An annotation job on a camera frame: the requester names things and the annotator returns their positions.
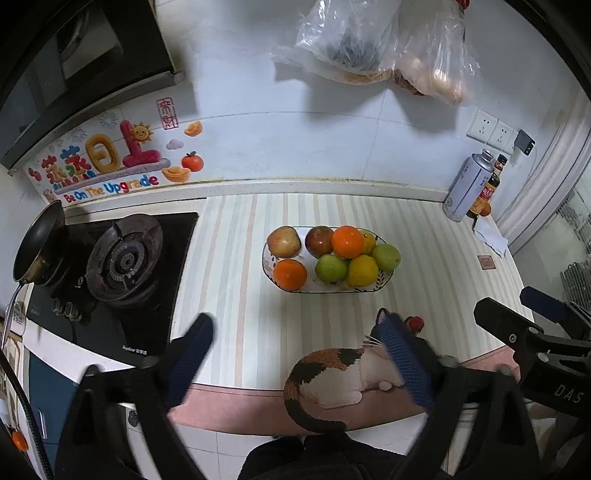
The white wall socket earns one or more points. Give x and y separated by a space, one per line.
503 136
482 124

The dark red apple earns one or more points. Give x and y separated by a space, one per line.
318 240

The white folded cloth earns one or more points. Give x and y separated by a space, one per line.
489 235

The orange tangerine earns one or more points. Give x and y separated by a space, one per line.
290 274
347 242

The black gas stove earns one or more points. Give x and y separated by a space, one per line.
175 240

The small orange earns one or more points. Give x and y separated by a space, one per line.
486 209
18 441

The plastic bag with dark contents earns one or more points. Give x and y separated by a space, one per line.
341 37

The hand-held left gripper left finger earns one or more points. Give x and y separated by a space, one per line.
184 364

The glass sliding door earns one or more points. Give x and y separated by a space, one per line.
568 230

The floral oval ceramic plate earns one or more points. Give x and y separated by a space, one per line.
332 287

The silver gas canister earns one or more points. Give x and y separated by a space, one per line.
466 184

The colourful lettered wall sticker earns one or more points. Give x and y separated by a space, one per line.
106 157

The green apple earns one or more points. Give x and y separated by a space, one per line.
386 256
330 267

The yellow citrus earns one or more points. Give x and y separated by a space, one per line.
362 271
369 243

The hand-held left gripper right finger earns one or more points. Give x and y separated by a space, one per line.
406 364

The plastic bag with eggs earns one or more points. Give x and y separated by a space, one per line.
438 60

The person's dark clothing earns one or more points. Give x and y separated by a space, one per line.
332 457

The red seal wall sticker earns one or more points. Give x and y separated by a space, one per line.
164 112

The blue cabinet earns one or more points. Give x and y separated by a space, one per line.
51 383

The dark sauce bottle red label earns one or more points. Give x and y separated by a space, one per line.
482 196

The black frying pan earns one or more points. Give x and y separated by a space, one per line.
39 244

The calico cat figurine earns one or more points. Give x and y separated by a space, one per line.
332 378

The persimmon wall sticker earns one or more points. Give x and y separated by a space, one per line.
192 161

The gold ingot wall sticker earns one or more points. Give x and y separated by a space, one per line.
175 175

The black charger plug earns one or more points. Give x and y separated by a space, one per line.
525 142

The small dark bottle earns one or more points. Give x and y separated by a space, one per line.
500 164

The cloud wall sticker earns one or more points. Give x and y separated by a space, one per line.
174 144

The black range hood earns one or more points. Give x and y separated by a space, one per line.
69 55

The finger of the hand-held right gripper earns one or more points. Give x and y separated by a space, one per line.
545 307
503 321

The striped tablecloth with pink edge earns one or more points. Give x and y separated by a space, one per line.
231 277

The red yellow apple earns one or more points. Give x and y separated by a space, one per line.
284 241

